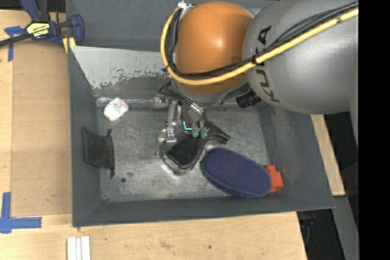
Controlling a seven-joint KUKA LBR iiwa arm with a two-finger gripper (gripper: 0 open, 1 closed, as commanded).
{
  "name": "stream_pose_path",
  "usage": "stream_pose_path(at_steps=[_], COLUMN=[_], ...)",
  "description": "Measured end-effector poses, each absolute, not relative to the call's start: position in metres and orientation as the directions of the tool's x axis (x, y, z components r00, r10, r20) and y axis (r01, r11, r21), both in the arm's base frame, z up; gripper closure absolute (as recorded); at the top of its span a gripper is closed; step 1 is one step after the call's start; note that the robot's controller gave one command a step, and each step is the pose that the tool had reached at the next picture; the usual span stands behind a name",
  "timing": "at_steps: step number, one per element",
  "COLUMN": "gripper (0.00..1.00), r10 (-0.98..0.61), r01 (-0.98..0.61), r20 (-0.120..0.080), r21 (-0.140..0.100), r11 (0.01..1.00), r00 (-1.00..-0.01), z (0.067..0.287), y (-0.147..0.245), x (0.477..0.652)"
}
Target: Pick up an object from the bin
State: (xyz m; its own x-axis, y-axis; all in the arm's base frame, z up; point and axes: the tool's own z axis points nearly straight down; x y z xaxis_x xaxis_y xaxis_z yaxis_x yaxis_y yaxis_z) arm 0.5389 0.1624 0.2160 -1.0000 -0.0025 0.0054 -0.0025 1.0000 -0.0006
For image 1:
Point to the black cloth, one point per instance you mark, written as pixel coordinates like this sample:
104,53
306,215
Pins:
97,149

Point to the black cylinder on white bracket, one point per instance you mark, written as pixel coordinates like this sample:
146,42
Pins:
247,99

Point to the white small packet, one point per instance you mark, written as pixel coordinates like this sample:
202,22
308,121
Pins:
115,109

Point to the black sunglasses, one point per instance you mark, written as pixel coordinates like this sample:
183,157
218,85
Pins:
182,153

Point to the grey metal bin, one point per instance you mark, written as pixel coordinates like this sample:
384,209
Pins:
137,167

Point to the orange block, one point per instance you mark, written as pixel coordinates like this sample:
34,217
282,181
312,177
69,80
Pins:
275,178

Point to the blue oval case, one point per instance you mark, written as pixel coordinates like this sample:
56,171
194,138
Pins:
236,173

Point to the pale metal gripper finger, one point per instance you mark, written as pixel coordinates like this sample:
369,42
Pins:
172,137
161,144

